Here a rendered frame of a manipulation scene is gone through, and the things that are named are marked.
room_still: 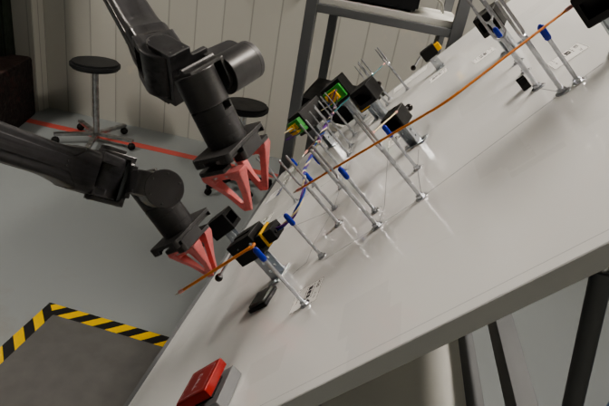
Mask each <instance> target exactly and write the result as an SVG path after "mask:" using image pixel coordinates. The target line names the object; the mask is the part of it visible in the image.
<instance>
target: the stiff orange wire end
mask: <svg viewBox="0 0 609 406"><path fill-rule="evenodd" d="M255 245H256V243H252V246H249V247H247V248H246V249H244V250H243V251H241V252H239V253H238V254H236V255H235V256H233V257H231V258H229V259H228V260H227V261H226V262H224V263H223V264H221V265H219V266H217V267H216V268H214V269H212V270H211V271H209V272H208V273H206V274H205V275H203V276H202V277H200V278H199V279H197V280H196V281H194V282H192V283H191V284H189V285H187V286H186V287H184V288H181V289H180V290H178V292H177V293H176V294H175V295H177V294H181V293H183V292H185V290H187V289H188V288H190V287H192V286H193V285H194V284H196V283H198V282H199V281H201V280H202V279H204V278H205V277H207V276H209V275H211V274H212V273H214V272H216V271H217V270H218V269H219V268H221V267H223V266H225V265H226V264H228V263H230V262H231V261H233V260H234V259H236V258H237V257H239V256H241V255H243V254H244V253H246V252H247V251H249V250H251V249H252V248H253V247H254V246H255Z"/></svg>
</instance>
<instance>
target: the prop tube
mask: <svg viewBox="0 0 609 406"><path fill-rule="evenodd" d="M608 299H609V273H608V274H602V273H599V272H598V273H596V274H594V275H591V276H588V281H587V286H586V289H585V298H584V302H583V307H582V311H581V315H580V320H579V325H578V328H577V333H576V338H575V345H574V350H573V354H572V359H571V362H570V367H569V372H568V376H567V380H566V385H565V393H564V397H563V401H562V406H584V404H585V396H586V393H587V389H588V384H589V381H590V377H591V373H592V369H593V365H594V361H595V354H596V350H597V346H598V342H599V338H600V334H601V330H602V326H603V322H604V315H605V311H606V307H607V303H608Z"/></svg>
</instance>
